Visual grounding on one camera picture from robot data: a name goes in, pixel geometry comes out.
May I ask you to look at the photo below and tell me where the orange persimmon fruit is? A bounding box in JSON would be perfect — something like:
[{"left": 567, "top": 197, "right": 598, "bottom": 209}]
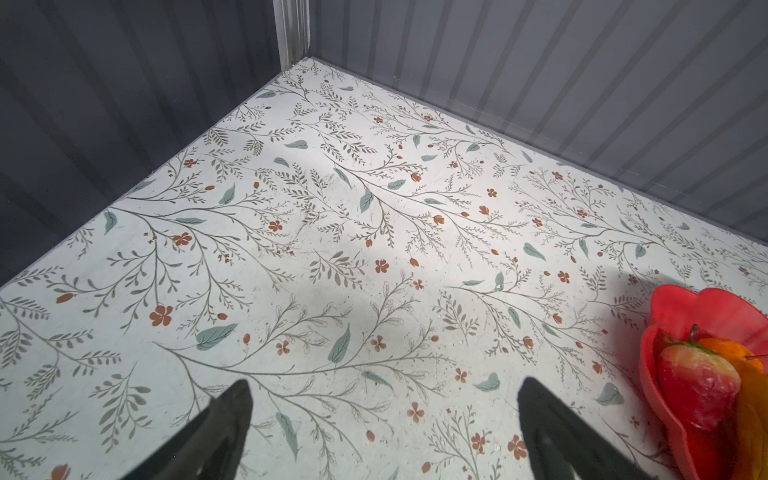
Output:
[{"left": 731, "top": 355, "right": 767, "bottom": 479}]

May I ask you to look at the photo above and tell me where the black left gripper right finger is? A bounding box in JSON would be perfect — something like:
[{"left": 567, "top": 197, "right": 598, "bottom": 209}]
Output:
[{"left": 518, "top": 377, "right": 649, "bottom": 480}]

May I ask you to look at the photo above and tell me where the red flower-shaped fruit bowl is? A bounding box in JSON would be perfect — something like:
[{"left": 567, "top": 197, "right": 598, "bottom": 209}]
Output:
[{"left": 639, "top": 285, "right": 767, "bottom": 479}]

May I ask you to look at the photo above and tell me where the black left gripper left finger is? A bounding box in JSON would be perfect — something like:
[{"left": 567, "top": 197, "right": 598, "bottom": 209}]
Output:
[{"left": 125, "top": 380, "right": 253, "bottom": 479}]

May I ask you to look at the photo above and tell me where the small orange mandarin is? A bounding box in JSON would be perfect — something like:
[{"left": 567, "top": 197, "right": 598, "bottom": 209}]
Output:
[{"left": 699, "top": 338, "right": 764, "bottom": 375}]

